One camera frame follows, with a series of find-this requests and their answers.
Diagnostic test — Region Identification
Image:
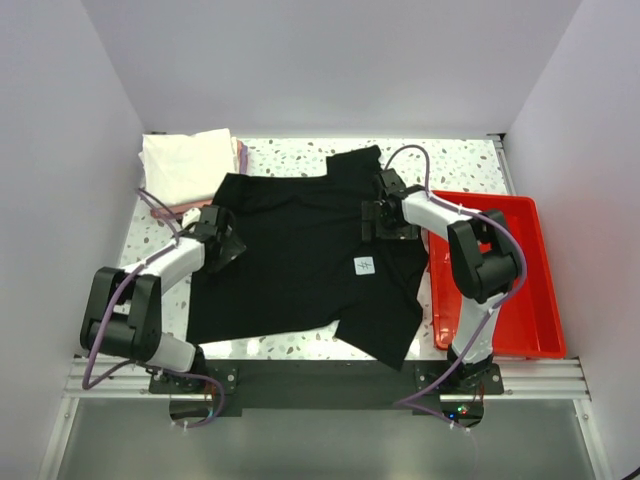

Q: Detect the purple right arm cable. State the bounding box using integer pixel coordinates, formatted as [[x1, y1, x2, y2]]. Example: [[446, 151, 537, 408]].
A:
[[382, 144, 529, 416]]

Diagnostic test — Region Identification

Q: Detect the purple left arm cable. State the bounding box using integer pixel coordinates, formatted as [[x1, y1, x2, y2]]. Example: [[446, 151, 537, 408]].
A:
[[82, 187, 226, 429]]

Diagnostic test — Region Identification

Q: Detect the purple folded t shirt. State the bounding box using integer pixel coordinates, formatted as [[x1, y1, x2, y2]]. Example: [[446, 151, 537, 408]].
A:
[[240, 149, 248, 174]]

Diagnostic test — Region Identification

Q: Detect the white folded t shirt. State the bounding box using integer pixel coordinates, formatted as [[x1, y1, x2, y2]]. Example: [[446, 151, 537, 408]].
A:
[[139, 128, 239, 207]]

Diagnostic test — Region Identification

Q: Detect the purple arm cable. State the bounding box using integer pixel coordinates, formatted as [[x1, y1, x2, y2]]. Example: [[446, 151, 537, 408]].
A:
[[82, 187, 226, 429], [382, 144, 529, 416]]

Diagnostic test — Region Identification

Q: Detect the red plastic bin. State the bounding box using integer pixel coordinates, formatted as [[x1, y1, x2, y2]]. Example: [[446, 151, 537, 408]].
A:
[[428, 191, 567, 359]]

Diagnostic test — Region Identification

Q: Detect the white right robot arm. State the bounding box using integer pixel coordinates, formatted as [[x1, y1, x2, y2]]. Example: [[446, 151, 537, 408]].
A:
[[362, 169, 527, 393]]

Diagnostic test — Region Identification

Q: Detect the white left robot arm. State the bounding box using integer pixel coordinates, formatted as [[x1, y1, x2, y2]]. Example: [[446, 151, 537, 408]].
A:
[[80, 205, 246, 392]]

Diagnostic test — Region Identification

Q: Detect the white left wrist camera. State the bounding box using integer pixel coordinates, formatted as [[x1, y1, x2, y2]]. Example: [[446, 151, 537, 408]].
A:
[[181, 208, 201, 229]]

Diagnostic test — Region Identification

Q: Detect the black t shirt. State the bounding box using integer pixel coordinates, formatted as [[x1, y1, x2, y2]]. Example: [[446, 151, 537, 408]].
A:
[[186, 146, 428, 370]]

